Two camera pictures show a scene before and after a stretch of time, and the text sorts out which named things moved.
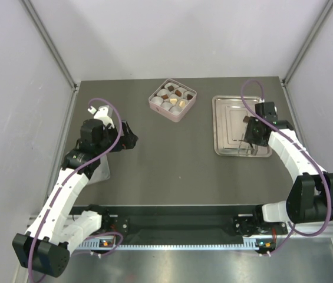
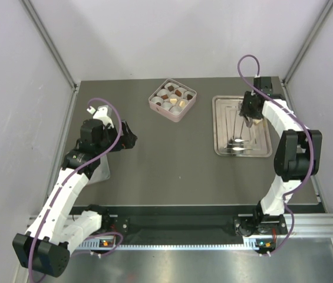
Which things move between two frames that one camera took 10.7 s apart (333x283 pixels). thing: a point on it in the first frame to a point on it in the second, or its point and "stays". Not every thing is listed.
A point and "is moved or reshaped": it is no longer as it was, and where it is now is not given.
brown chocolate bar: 178,92 stays
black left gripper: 127,141 stays
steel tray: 230,128 stays
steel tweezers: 254,149 is moved or reshaped
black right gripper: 250,137 to 245,110
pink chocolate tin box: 173,100 stays
